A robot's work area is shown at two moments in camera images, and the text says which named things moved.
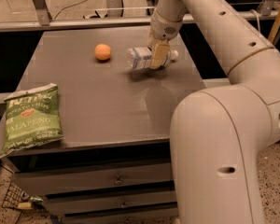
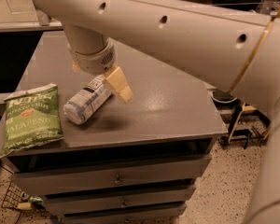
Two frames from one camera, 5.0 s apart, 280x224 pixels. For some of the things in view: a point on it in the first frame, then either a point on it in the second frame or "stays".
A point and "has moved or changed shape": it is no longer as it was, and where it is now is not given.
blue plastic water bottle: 141,58 has moved or changed shape
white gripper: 162,27 → 94,62
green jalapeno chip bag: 32,119 stays
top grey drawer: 93,178 stays
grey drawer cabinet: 114,163 stays
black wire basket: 14,195 stays
